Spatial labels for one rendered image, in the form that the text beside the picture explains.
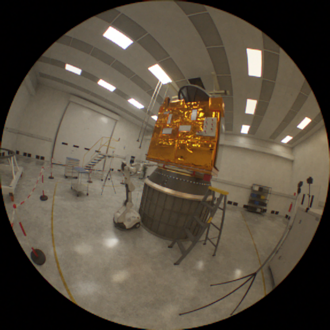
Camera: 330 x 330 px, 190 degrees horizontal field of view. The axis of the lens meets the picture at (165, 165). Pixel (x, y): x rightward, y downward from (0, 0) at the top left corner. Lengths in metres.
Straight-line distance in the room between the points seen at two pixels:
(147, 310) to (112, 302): 0.41
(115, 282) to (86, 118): 8.92
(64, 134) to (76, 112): 1.78
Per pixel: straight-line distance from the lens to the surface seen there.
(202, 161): 2.13
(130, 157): 9.55
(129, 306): 1.70
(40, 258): 2.15
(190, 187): 2.22
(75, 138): 8.59
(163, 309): 1.75
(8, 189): 3.61
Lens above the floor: 1.69
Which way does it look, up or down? 1 degrees up
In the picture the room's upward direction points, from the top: 13 degrees clockwise
